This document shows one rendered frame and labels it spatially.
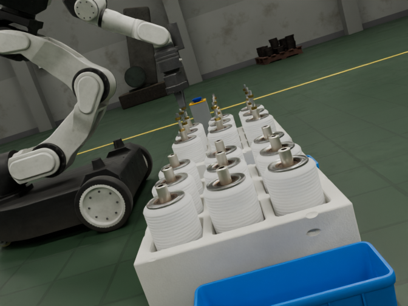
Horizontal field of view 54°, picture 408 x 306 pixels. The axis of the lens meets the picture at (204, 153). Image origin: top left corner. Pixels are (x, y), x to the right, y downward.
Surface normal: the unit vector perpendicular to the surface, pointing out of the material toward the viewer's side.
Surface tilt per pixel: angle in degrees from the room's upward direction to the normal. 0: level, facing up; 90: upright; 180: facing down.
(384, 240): 0
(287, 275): 88
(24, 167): 90
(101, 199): 90
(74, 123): 111
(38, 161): 90
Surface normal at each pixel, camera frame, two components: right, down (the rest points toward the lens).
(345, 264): -0.02, 0.21
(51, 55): 0.30, 0.50
